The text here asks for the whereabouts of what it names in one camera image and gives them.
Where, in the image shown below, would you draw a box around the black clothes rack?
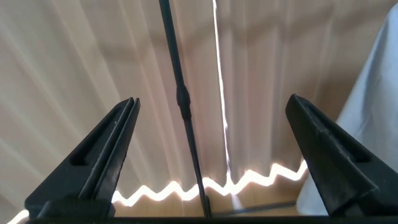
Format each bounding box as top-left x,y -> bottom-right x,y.
157,0 -> 299,218

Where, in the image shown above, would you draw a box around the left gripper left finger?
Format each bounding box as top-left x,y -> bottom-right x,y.
24,96 -> 141,218

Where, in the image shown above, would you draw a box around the beige curtain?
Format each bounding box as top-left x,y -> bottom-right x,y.
0,0 -> 398,208

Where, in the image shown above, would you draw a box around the pale grey shorts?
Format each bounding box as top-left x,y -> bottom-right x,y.
295,2 -> 398,217

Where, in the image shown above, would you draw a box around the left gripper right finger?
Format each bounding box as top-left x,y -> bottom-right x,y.
285,93 -> 398,218

